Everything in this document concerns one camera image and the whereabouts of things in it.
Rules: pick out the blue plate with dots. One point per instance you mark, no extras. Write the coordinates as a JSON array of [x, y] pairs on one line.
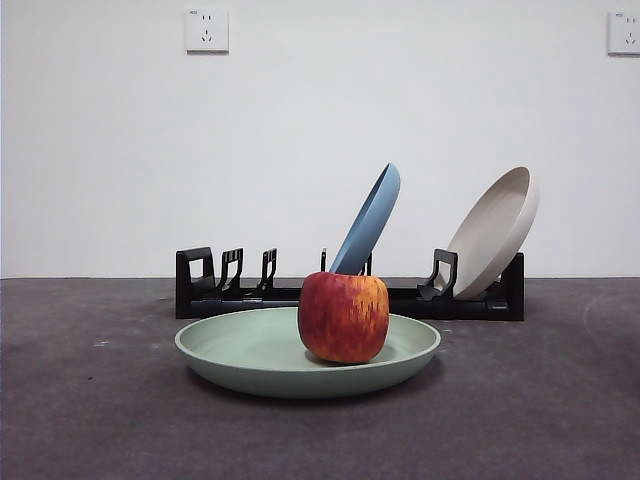
[[372, 225]]

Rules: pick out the red yellow apple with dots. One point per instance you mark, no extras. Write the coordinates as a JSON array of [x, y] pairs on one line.
[[345, 320]]

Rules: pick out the black plate rack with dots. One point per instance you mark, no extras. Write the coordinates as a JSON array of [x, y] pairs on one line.
[[200, 305]]

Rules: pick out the beige plate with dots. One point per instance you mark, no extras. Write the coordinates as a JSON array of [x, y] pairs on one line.
[[495, 230]]

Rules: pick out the green plate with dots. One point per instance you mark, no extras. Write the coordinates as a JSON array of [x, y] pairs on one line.
[[240, 350]]

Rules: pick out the white wall socket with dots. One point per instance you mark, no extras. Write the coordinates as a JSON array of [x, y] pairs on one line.
[[625, 32], [207, 30]]

